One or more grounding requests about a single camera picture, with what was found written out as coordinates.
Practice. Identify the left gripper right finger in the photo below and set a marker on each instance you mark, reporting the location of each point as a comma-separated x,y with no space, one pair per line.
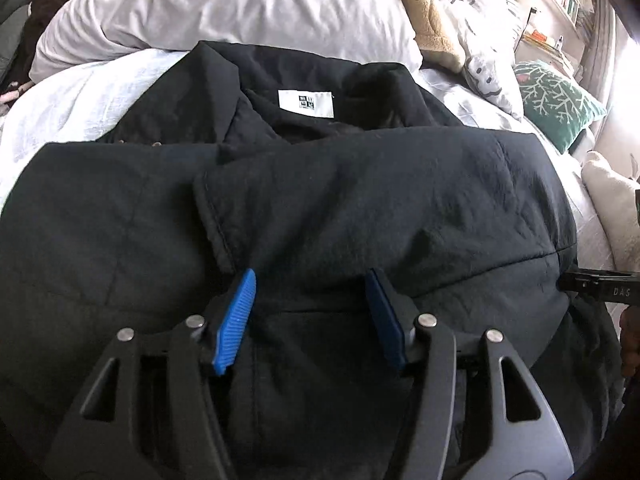
520,436

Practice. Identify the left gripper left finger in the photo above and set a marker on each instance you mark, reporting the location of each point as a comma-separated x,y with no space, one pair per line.
146,410

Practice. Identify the black jacket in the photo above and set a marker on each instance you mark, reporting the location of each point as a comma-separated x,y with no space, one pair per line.
309,171

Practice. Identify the person's right hand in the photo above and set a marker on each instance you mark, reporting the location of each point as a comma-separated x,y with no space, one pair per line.
630,340

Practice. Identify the cream fluffy blanket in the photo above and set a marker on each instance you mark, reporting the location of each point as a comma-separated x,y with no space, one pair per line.
615,199

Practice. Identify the green patterned cushion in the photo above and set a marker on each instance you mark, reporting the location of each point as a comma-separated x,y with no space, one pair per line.
557,105

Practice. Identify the bookshelf with books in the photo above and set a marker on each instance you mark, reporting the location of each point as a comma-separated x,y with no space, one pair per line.
565,22

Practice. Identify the grey printed pillow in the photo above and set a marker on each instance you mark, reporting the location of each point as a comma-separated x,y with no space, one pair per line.
488,31

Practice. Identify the tan fleece blanket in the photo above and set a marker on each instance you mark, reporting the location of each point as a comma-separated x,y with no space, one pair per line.
436,36

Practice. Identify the white checked bed cover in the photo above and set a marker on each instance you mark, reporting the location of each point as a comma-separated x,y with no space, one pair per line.
86,101

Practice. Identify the light grey pillow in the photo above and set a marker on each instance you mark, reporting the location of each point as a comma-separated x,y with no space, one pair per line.
363,31

